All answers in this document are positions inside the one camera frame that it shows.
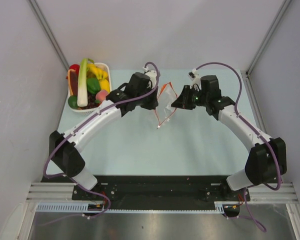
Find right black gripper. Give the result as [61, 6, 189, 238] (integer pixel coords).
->
[171, 85, 209, 111]

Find clear orange zip bag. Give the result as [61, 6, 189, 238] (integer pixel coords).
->
[154, 82, 178, 129]

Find pink peach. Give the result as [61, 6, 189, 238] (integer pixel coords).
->
[95, 89, 109, 104]

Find green bell pepper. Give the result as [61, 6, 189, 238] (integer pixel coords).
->
[86, 77, 101, 95]

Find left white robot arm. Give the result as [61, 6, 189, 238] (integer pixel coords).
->
[49, 70, 160, 200]

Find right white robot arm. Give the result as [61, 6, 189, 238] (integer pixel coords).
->
[171, 75, 287, 201]

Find yellow bell pepper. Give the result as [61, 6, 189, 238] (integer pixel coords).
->
[99, 78, 111, 93]

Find dark grape bunch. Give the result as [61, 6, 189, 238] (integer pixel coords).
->
[81, 92, 101, 110]

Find white plastic basket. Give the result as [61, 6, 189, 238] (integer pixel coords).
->
[66, 60, 112, 116]

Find green white leek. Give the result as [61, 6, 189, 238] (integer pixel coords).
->
[77, 58, 93, 107]

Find red bell pepper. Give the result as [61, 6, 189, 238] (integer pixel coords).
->
[69, 64, 80, 75]

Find orange sliced papaya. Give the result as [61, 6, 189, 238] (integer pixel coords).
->
[67, 69, 79, 96]

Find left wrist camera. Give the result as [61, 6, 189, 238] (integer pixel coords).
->
[141, 66, 159, 90]

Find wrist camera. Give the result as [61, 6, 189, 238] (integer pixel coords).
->
[188, 68, 201, 90]
[141, 66, 159, 90]

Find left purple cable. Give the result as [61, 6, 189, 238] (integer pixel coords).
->
[38, 61, 161, 226]

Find purple cable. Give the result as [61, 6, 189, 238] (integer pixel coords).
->
[38, 61, 161, 226]
[192, 61, 283, 233]

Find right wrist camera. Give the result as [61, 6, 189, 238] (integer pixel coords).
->
[188, 68, 201, 90]

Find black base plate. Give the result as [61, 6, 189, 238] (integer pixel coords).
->
[40, 173, 251, 211]

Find aluminium front rail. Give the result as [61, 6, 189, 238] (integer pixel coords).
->
[26, 182, 299, 204]

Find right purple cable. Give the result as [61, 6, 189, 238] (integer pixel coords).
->
[192, 61, 283, 233]

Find left aluminium post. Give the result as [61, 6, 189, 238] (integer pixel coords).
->
[27, 0, 70, 71]

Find aluminium post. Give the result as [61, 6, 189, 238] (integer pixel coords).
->
[27, 0, 70, 71]
[245, 0, 294, 76]

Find right aluminium post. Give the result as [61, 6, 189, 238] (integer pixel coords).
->
[245, 0, 294, 76]

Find white cable duct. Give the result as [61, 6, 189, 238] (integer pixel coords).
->
[36, 202, 224, 214]

